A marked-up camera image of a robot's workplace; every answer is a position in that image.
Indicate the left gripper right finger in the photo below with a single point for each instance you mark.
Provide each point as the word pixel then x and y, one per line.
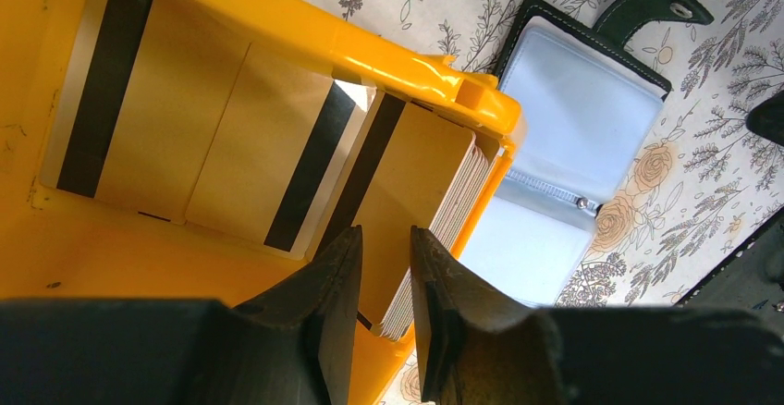
pixel 476 345

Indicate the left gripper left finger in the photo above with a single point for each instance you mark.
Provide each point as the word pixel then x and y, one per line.
pixel 291 344

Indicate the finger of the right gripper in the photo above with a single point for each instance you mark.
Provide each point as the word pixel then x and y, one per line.
pixel 767 119

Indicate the black leather card holder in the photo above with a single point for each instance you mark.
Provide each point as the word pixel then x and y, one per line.
pixel 587 105

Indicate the orange bin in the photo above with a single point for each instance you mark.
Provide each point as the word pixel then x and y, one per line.
pixel 56 245

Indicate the card in right orange bin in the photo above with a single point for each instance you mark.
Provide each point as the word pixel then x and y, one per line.
pixel 408 167

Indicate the flat card in right bin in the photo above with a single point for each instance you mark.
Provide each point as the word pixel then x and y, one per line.
pixel 167 112

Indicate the floral table mat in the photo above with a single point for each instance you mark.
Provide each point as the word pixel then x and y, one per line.
pixel 701 182

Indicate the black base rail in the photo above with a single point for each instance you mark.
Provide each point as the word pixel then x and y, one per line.
pixel 749 278

